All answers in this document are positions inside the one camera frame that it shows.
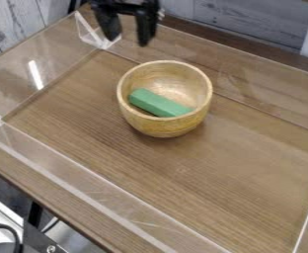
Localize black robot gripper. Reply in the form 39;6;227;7
90;0;160;46

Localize brown wooden bowl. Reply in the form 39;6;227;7
116;60;213;138

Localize green rectangular block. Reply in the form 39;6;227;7
128;88;192;118

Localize clear acrylic tray walls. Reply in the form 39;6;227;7
0;10;308;253

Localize black metal table bracket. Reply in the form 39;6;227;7
21;202;68;253

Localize black cable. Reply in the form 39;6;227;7
0;222;22;253

